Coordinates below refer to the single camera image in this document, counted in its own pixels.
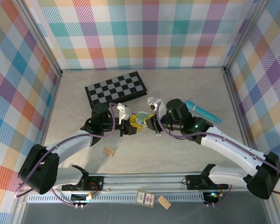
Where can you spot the small black controller board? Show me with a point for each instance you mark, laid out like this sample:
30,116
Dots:
82,198
211,197

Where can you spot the playing card deck box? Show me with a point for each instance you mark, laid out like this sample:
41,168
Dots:
145,198

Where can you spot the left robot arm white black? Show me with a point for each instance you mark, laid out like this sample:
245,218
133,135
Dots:
70,144

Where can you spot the teal pen shaped device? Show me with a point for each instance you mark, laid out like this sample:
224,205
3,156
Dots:
200,110

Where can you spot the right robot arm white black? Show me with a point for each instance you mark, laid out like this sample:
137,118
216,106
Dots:
224,142

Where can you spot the folding chessboard black grey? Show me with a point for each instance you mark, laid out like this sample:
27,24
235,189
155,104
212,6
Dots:
114,91

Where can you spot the aluminium corner post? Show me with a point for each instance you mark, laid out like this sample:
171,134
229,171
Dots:
44,42
246,35

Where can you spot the mint green earbud case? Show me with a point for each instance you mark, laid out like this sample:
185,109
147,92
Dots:
142,116

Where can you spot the small white earbud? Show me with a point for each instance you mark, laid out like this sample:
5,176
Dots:
157,134

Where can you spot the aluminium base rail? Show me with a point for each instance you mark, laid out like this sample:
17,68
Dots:
154,183

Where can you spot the aluminium side rail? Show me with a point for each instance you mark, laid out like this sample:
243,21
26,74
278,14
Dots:
234,98
48,117

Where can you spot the small wooden block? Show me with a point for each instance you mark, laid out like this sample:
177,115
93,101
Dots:
164,202
109,151

